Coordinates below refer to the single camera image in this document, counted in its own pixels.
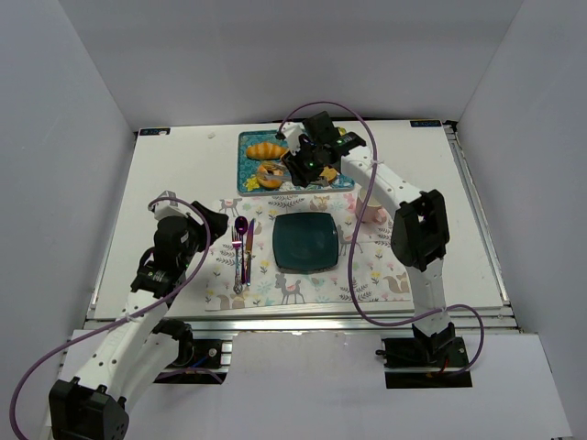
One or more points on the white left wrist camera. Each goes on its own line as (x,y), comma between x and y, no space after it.
(166,208)

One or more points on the teal floral serving tray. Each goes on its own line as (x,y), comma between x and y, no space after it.
(247,169)

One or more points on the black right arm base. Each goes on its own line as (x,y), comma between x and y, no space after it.
(406,366)

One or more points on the pink mug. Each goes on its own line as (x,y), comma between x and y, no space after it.
(374,213)

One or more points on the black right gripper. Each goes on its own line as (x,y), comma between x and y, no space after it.
(296,167)

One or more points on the golden croissant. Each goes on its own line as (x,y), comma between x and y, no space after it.
(265,151)

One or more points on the purple iridescent knife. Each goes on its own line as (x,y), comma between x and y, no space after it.
(248,253)

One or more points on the right brown bread slice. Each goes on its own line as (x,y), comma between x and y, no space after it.
(329,174)

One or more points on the purple iridescent fork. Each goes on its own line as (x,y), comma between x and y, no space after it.
(237,245)

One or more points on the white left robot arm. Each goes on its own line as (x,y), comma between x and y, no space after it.
(97,401)

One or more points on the animal print placemat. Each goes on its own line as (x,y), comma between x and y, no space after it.
(367,268)

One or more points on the aluminium table frame rail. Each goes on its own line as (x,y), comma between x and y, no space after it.
(342,317)

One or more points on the purple iridescent spoon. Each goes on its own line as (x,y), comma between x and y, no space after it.
(241,225)

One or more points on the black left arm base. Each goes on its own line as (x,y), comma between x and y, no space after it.
(199,360)

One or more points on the glazed donut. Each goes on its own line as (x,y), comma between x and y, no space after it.
(269,175)

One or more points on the metal tongs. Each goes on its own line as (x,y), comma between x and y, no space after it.
(320,181)

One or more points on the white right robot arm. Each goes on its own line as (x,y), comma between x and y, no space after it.
(420,224)

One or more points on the dark teal square plate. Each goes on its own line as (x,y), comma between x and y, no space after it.
(305,242)

